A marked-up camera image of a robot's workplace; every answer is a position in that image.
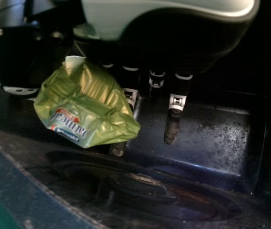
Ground black oven with glass door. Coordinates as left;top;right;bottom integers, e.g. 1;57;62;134
0;0;271;229

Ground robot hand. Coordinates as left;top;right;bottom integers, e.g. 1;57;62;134
0;0;261;157

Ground yellow-green biscuit packet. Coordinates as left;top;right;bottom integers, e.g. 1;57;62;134
33;55;141;149

